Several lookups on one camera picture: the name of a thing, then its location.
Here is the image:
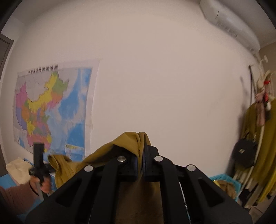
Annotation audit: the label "person's left hand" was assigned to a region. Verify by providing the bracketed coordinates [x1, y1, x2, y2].
[29, 175, 51, 194]

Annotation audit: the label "white air conditioner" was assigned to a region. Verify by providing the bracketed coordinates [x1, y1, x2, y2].
[199, 0, 261, 54]

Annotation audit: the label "white coat rack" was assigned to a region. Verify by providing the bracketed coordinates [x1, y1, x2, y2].
[243, 64, 275, 202]

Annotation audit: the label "cream pillow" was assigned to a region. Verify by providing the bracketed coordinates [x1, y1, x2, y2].
[6, 158, 32, 186]

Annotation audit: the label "colourful wall map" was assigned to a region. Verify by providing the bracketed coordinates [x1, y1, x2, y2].
[13, 59, 100, 161]

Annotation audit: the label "brown sleeved left forearm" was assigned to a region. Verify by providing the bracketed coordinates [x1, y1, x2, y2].
[1, 182, 39, 215]

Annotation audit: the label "hanging mustard clothes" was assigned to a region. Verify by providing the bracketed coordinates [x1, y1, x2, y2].
[234, 100, 275, 208]

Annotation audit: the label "black handbag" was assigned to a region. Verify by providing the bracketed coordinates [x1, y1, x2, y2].
[231, 132, 257, 169]

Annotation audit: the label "blue plastic basket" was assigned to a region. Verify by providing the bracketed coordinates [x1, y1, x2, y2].
[210, 174, 241, 201]

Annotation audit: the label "blue bed sheet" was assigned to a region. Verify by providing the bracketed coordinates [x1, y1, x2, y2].
[0, 158, 58, 222]

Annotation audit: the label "mustard yellow shirt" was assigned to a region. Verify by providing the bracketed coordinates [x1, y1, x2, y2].
[48, 132, 164, 223]

